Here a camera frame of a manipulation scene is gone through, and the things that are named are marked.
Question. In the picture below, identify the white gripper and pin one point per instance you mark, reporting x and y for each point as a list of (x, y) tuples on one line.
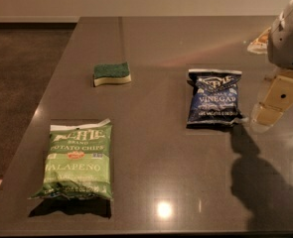
[(287, 45)]

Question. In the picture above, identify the blue vinegar chip bag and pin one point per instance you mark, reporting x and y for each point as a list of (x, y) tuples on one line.
[(215, 98)]

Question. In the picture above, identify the green jalapeno chip bag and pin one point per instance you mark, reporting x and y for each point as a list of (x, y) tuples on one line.
[(77, 165)]

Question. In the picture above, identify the green yellow sponge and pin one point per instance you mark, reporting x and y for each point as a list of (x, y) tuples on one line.
[(111, 73)]

